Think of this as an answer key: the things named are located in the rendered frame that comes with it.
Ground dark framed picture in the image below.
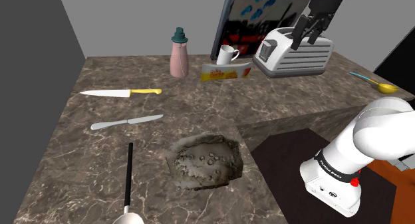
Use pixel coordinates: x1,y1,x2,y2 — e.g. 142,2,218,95
210,0,316,61

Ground yellow handled kitchen knife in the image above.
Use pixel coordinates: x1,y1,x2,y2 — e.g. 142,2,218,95
78,88,163,99

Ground dark robot stand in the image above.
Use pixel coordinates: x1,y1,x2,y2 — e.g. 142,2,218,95
251,128,398,224

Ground orange brown block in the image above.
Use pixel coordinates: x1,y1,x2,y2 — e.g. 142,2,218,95
367,158,415,224

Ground white mug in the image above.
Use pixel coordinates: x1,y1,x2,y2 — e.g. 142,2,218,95
215,45,241,66

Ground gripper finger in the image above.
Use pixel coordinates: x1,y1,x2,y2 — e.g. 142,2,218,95
307,21,329,45
290,14,313,51

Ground silver table knife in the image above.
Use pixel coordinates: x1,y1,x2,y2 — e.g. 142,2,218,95
90,114,164,131

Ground white ladle black handle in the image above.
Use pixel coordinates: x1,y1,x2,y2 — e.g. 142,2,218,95
112,142,146,224

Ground yellow white food packet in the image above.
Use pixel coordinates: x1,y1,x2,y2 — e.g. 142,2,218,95
200,61,253,82

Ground white toaster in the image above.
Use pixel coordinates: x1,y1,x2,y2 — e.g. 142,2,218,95
252,27,335,79

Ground pink bottle teal cap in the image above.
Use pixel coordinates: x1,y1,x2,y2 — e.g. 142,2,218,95
170,27,191,79

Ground grey stone bowl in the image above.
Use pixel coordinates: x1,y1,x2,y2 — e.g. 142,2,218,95
164,134,244,191

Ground yellow spoon blue handle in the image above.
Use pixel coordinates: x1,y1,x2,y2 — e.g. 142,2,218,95
348,71,400,95

